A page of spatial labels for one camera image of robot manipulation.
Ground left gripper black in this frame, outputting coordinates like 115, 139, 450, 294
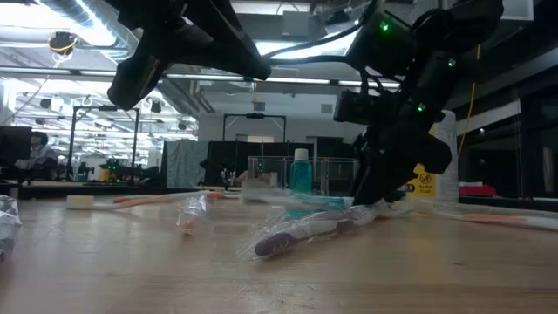
104, 0, 272, 110

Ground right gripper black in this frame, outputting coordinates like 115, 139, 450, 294
350, 86, 453, 206

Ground clear acrylic organizer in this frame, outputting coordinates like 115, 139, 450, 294
246, 155, 359, 198

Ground teal mouthwash bottle white cap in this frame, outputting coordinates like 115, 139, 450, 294
289, 147, 314, 196

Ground small plastic wrapper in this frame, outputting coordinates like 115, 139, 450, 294
175, 195, 209, 236

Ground orange white toothbrush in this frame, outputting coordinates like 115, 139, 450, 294
65, 189, 227, 211

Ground plastic at edge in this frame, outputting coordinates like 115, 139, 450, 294
0, 194, 23, 265

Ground white yellow wipes canister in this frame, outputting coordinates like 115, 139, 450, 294
403, 108, 459, 206

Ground grey ceiling box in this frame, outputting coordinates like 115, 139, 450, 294
282, 10, 314, 38

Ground black bar with light tubes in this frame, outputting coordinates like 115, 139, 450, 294
0, 65, 405, 91

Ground red box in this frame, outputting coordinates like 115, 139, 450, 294
458, 185, 498, 198

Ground black partition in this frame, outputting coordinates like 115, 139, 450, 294
204, 140, 363, 189

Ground grey curtain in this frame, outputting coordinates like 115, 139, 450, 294
160, 139, 211, 189

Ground person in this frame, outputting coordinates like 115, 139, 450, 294
24, 130, 60, 180

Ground white ceiling vent box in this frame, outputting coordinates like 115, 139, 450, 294
503, 0, 535, 22

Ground black background monitor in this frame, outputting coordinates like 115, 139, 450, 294
0, 126, 34, 169

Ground black gantry frame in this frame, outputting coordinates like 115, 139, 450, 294
222, 113, 288, 143
67, 105, 141, 187

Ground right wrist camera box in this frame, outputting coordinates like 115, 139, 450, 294
333, 88, 370, 126

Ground yellow hanging cable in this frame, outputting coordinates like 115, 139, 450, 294
456, 43, 483, 159

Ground black reel with yellow cable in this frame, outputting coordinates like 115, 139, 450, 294
46, 31, 80, 58

